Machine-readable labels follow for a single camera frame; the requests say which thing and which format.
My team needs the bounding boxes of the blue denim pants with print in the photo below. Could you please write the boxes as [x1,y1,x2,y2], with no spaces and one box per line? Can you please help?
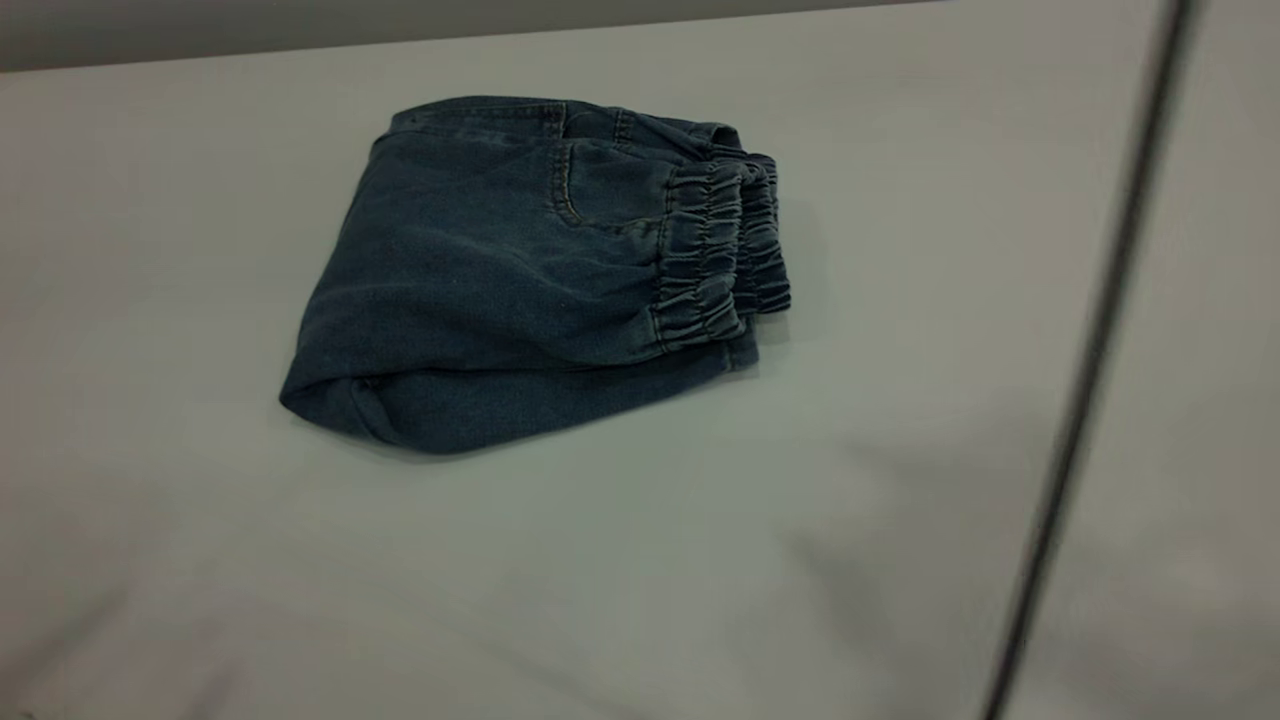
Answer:
[278,95,793,457]

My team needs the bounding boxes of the black braided cable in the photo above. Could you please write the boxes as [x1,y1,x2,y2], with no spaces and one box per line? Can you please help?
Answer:
[982,0,1203,720]

